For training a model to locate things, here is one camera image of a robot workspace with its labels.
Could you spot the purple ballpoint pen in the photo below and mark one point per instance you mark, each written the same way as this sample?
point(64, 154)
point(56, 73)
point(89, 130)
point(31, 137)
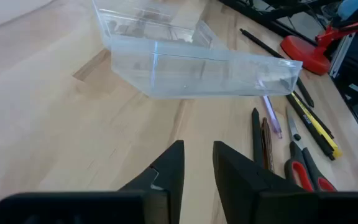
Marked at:
point(273, 119)

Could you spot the clear plastic supply box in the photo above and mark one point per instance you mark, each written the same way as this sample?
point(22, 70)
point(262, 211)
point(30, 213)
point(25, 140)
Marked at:
point(197, 71)

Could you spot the black marker pen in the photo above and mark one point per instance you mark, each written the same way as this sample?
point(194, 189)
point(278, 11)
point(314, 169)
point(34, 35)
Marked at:
point(256, 137)

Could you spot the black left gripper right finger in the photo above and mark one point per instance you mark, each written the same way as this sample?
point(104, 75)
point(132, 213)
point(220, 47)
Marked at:
point(241, 186)

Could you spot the brown pencil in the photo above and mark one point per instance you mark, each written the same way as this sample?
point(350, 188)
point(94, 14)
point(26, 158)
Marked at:
point(267, 146)

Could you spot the blue object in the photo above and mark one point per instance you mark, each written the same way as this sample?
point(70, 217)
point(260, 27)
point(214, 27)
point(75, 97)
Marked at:
point(351, 7)

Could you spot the black pen white print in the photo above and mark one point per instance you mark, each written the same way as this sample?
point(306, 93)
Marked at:
point(306, 119)

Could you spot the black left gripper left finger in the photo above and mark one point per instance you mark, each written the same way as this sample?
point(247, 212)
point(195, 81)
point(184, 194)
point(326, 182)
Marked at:
point(163, 186)

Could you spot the yellow marker pen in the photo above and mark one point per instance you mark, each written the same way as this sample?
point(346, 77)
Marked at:
point(334, 148)

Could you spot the aluminium profile bar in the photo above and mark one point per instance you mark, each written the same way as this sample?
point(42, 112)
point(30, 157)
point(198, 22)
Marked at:
point(340, 56)

